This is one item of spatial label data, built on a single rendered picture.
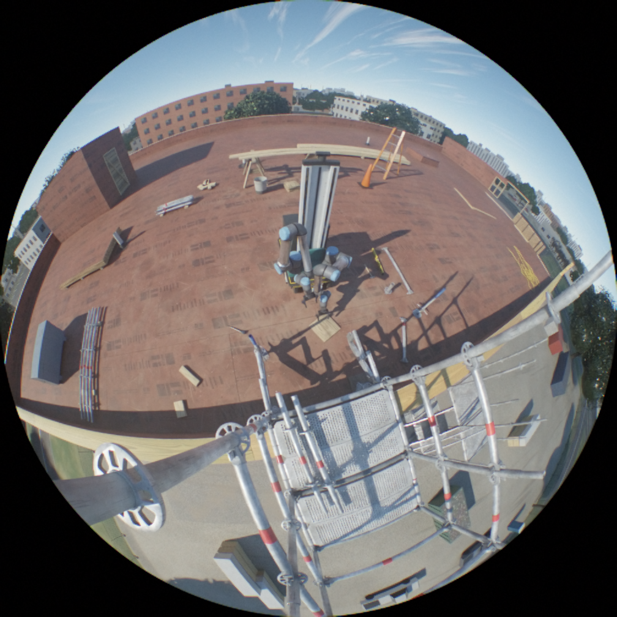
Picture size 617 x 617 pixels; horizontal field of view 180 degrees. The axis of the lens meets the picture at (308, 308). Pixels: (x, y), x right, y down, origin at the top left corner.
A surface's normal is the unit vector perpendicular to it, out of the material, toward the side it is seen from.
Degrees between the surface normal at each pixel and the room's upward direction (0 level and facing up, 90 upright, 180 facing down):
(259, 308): 0
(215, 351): 0
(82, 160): 90
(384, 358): 0
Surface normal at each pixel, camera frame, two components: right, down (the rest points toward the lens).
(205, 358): 0.07, -0.46
